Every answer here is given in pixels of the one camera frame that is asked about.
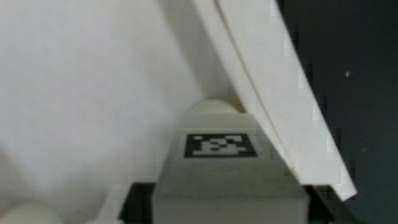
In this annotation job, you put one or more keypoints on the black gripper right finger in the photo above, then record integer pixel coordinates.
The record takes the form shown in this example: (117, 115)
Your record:
(327, 209)

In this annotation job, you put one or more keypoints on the white table leg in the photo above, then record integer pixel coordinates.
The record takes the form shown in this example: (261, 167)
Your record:
(225, 183)

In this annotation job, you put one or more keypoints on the white square tabletop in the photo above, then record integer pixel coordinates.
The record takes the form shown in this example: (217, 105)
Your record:
(106, 68)

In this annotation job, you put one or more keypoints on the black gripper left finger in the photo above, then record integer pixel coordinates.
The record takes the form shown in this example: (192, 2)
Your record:
(137, 207)

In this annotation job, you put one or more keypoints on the white L-shaped obstacle fence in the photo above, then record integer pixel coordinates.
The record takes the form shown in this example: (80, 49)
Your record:
(275, 72)

